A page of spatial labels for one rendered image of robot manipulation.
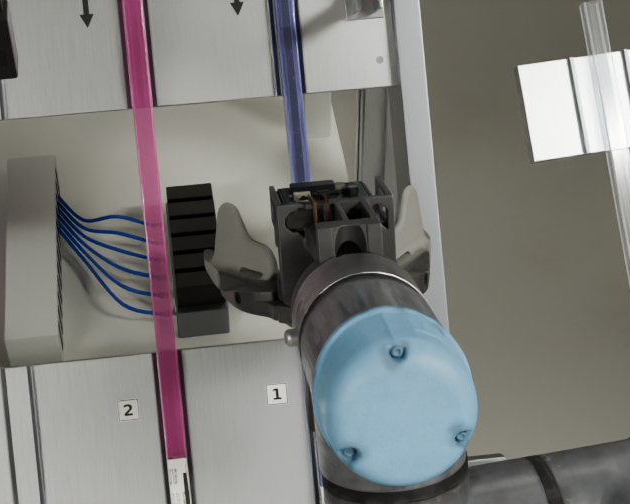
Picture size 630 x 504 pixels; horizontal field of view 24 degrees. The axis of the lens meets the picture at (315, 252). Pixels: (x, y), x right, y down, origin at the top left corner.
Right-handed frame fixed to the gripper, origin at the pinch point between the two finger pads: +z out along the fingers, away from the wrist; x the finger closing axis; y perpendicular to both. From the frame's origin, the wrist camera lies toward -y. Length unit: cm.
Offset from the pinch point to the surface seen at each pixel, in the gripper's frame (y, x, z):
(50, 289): -12.3, 21.7, 37.6
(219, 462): -16.2, 7.9, 2.4
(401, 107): 8.1, -8.0, 8.0
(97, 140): -4, 17, 64
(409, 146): 5.4, -8.2, 6.7
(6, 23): 18.5, 18.4, -8.3
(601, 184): -34, -64, 138
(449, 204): -35, -38, 137
